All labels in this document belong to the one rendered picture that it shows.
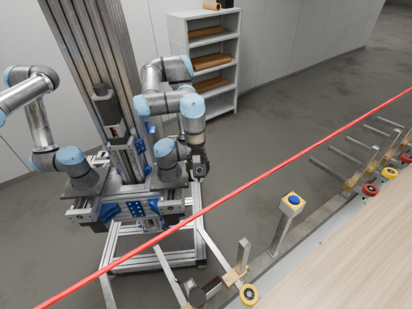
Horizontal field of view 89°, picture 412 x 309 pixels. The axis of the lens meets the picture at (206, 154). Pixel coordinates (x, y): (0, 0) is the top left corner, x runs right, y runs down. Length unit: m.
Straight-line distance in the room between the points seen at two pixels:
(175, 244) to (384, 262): 1.39
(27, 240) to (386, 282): 2.83
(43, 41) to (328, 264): 2.99
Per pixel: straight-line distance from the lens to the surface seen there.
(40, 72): 1.22
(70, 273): 2.43
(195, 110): 0.63
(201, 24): 3.48
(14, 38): 2.91
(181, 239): 1.97
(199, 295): 0.85
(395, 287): 1.35
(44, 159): 1.37
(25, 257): 2.76
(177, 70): 1.07
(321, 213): 1.65
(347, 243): 1.34
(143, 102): 0.73
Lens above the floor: 1.96
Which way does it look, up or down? 42 degrees down
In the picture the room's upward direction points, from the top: 3 degrees counter-clockwise
